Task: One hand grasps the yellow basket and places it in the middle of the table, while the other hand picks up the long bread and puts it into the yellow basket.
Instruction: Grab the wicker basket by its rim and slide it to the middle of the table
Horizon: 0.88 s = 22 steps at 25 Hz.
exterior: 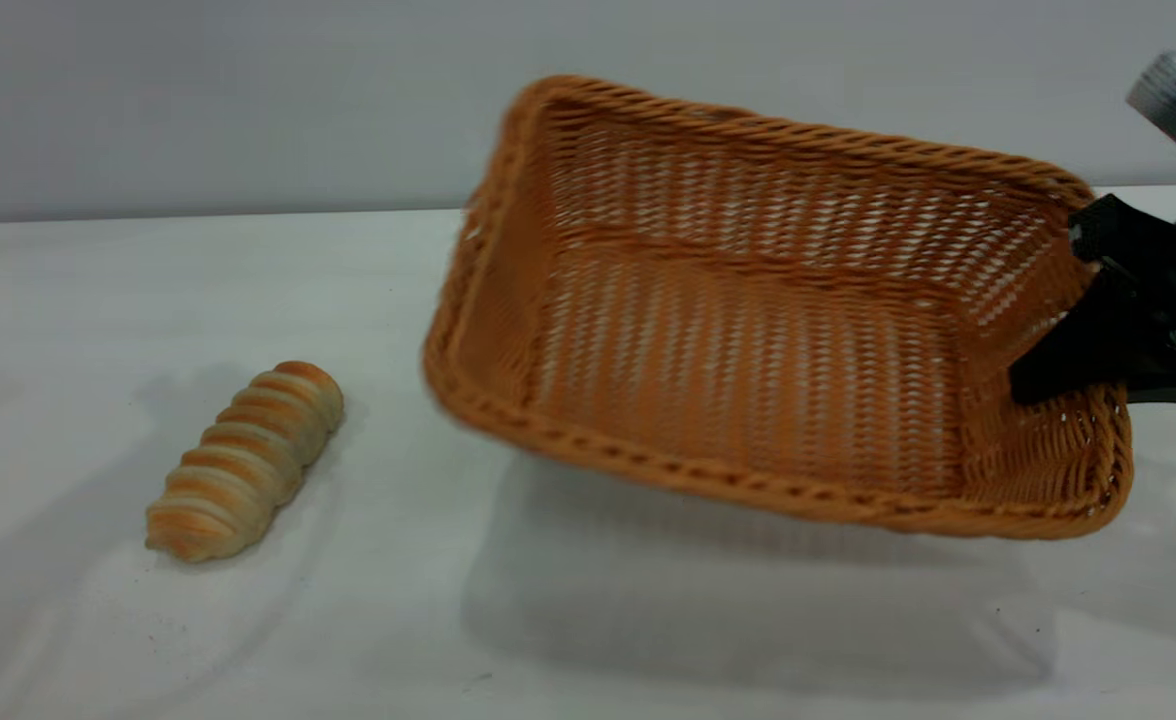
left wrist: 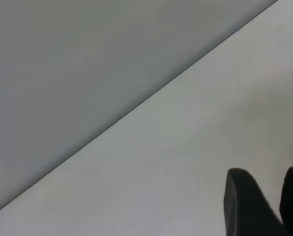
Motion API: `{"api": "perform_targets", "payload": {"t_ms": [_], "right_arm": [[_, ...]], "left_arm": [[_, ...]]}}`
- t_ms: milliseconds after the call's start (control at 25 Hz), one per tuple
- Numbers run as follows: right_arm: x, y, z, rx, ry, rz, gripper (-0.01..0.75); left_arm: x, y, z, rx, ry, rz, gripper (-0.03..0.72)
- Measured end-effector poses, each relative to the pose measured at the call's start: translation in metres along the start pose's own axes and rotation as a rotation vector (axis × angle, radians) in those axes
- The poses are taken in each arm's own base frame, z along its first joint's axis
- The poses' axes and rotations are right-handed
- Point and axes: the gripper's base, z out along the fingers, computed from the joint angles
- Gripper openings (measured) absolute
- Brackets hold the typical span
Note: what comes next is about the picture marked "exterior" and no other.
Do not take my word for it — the orange woven wicker basket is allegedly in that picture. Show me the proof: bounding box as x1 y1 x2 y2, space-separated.
423 75 1135 541

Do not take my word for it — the ridged spiral bread loaf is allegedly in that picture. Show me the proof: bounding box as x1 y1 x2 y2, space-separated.
145 361 346 564

